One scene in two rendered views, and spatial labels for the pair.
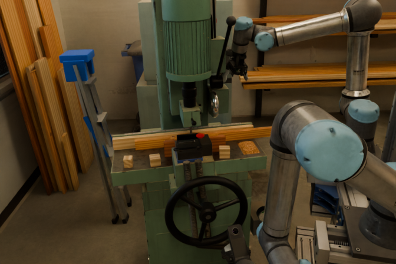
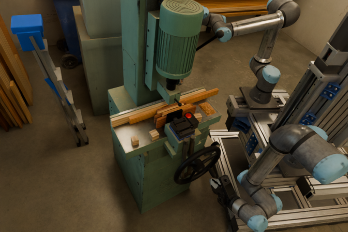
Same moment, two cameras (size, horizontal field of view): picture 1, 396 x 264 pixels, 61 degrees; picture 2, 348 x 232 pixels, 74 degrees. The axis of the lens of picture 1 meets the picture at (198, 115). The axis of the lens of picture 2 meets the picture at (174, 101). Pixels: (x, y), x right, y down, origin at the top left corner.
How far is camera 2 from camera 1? 69 cm
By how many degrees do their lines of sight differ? 31
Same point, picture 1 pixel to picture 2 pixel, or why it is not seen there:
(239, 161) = (206, 121)
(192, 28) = (191, 41)
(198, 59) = (189, 62)
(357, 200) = (264, 129)
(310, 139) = (330, 170)
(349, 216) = not seen: hidden behind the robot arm
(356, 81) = (267, 53)
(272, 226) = (257, 181)
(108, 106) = not seen: hidden behind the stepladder
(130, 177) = (139, 151)
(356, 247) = (285, 172)
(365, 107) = (273, 73)
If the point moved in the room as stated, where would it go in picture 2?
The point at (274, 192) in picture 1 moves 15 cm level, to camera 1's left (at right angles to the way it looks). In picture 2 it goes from (265, 168) to (236, 178)
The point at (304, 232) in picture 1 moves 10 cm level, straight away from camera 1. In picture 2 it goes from (214, 133) to (213, 125)
